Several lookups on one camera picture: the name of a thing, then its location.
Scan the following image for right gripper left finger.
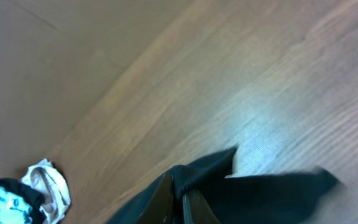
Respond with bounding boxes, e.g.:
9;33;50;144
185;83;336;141
135;174;174;224

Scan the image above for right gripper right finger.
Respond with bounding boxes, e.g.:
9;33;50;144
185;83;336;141
182;189;221;224

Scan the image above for black polo shirt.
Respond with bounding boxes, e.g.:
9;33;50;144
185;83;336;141
108;146;339;224

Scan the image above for beige folded garment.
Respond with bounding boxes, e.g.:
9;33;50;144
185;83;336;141
21;159;71;224

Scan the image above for black folded garment in pile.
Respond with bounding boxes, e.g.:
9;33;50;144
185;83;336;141
0;178;46;224

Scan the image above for light blue folded t-shirt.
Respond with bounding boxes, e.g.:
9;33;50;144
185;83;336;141
0;187;33;224

